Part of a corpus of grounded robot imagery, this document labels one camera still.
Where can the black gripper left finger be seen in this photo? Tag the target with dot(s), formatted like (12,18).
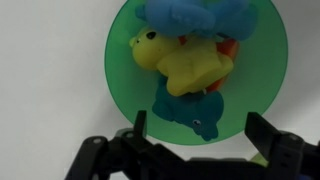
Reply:
(110,156)

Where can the light blue plush toy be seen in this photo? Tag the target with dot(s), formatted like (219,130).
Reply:
(186,16)

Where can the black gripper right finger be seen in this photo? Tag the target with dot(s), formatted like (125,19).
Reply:
(290,156)

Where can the green egg-shaped toy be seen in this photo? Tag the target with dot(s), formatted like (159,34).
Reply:
(260,73)

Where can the orange toy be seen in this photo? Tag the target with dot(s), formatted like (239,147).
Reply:
(228,48)

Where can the dark green rubber toy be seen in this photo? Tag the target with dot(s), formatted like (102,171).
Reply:
(190,110)

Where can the yellow plush duck toy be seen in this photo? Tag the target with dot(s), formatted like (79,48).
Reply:
(190,66)

